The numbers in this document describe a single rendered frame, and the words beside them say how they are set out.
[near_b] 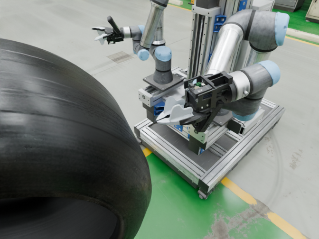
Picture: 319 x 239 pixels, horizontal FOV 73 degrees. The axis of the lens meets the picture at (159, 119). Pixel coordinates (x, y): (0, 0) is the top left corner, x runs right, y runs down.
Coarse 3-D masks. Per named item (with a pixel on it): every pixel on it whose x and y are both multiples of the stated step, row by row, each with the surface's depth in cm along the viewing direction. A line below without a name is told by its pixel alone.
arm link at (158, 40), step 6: (150, 0) 137; (162, 18) 146; (162, 24) 148; (156, 30) 149; (162, 30) 151; (156, 36) 152; (162, 36) 154; (156, 42) 154; (162, 42) 155; (150, 48) 159; (150, 54) 164
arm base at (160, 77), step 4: (156, 72) 157; (160, 72) 154; (164, 72) 154; (168, 72) 156; (156, 76) 158; (160, 76) 156; (164, 76) 156; (168, 76) 157; (172, 76) 162; (156, 80) 159; (160, 80) 157; (164, 80) 158; (168, 80) 158; (172, 80) 162
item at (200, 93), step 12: (192, 84) 54; (204, 84) 54; (216, 84) 55; (228, 84) 55; (192, 96) 53; (204, 96) 52; (216, 96) 56; (228, 96) 57; (192, 108) 56; (204, 108) 54
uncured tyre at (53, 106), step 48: (0, 48) 32; (0, 96) 24; (48, 96) 28; (96, 96) 37; (0, 144) 22; (48, 144) 25; (96, 144) 29; (0, 192) 23; (48, 192) 26; (96, 192) 31; (144, 192) 40
